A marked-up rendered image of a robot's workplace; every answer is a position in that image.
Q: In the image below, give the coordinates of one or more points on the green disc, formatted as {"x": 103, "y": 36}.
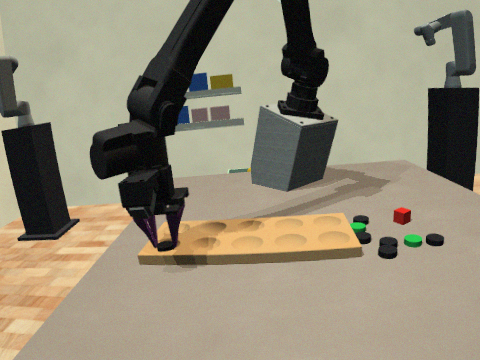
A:
{"x": 413, "y": 240}
{"x": 358, "y": 227}

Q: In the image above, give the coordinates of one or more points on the red cube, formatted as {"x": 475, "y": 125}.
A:
{"x": 402, "y": 216}

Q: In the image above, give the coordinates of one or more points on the wooden tray with round pockets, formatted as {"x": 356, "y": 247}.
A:
{"x": 235, "y": 238}

